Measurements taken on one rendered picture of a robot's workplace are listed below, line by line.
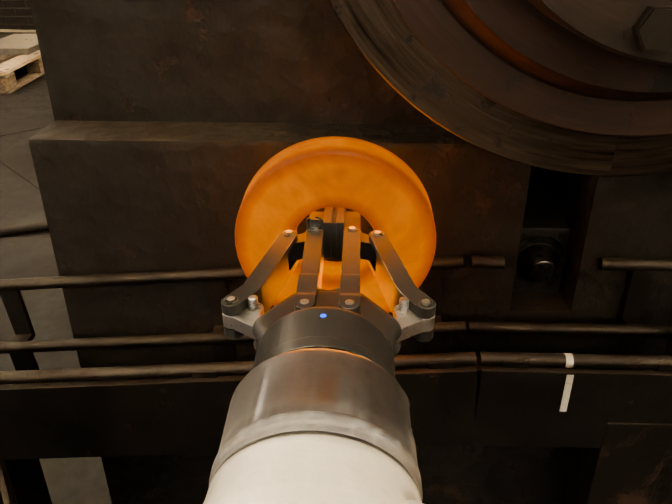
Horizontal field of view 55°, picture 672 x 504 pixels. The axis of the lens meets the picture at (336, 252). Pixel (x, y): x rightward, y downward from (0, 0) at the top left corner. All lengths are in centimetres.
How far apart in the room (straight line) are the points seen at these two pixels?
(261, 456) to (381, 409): 6
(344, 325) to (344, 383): 5
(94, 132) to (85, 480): 100
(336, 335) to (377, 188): 18
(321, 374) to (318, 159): 21
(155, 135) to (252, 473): 42
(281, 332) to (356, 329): 4
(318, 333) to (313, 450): 8
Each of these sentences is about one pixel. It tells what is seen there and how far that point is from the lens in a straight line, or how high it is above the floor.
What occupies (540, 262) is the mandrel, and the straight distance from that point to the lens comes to 66.
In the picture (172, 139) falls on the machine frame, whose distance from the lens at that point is 60.
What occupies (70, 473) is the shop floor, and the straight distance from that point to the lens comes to 155.
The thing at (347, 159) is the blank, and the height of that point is 90.
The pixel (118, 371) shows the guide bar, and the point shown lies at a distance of 61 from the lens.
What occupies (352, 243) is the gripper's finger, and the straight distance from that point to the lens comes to 44.
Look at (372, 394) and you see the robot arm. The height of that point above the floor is 87.
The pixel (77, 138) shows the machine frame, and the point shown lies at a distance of 63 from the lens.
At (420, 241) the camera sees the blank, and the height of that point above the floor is 83.
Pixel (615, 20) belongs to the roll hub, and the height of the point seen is 100.
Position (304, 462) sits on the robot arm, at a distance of 24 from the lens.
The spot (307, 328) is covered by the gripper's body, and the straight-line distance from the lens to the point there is 32.
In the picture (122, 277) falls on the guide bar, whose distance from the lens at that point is 66.
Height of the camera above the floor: 105
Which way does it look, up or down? 28 degrees down
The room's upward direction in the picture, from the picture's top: straight up
